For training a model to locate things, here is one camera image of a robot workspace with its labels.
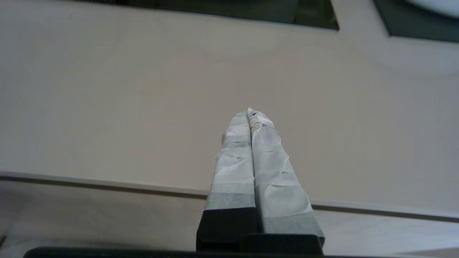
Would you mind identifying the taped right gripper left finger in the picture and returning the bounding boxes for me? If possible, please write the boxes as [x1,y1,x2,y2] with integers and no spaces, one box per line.
[196,112,259,251]

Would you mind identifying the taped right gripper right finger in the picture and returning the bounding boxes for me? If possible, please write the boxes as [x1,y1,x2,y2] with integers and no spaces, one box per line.
[247,107,325,238]

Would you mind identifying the white pot with steel insert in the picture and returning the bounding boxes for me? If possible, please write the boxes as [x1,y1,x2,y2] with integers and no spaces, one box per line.
[407,0,459,19]

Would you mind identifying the wide black glass cooktop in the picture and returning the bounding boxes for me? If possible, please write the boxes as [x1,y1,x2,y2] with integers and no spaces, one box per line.
[77,0,340,30]

